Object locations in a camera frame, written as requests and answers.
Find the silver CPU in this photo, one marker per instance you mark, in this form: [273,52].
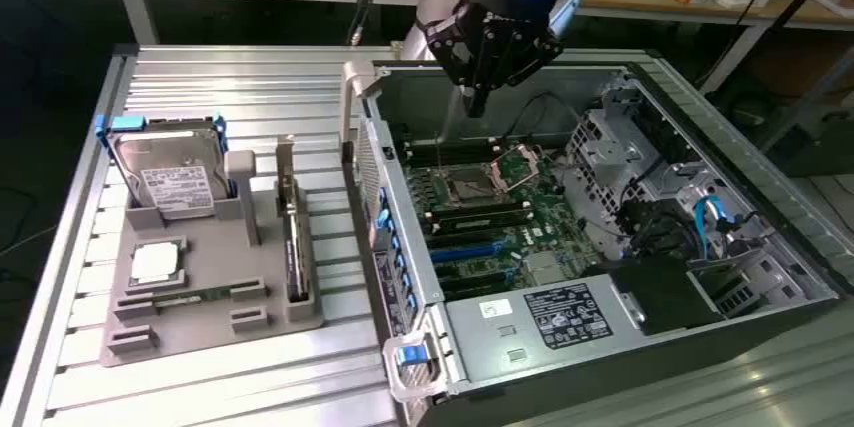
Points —
[155,263]

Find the grey power supply unit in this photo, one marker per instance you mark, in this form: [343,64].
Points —
[487,342]

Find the wooden desk with clutter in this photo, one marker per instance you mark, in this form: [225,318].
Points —
[668,7]

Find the blue case latch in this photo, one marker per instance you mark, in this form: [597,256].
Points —
[409,354]

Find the green RAM stick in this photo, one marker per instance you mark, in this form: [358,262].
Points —
[194,294]

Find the grey parts rack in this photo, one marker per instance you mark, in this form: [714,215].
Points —
[207,327]

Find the black slanted pole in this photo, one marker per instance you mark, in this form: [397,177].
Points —
[781,17]

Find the silver chipset heatsink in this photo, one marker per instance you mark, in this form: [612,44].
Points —
[549,269]

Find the metal socket cover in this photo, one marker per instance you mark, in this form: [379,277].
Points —
[517,167]

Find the CPU socket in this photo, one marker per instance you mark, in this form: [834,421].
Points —
[470,186]

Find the black graphics card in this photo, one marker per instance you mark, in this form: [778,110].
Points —
[294,227]

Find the green motherboard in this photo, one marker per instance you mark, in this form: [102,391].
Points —
[547,217]

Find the open black PC case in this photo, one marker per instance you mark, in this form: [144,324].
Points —
[734,357]

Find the hard disk in blue caddy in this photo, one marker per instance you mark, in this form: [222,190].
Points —
[170,177]

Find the black RAM stick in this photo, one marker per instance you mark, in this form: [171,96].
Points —
[477,222]

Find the silver drive cage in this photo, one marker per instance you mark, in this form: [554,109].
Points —
[614,162]

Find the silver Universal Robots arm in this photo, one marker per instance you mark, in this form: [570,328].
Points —
[437,17]

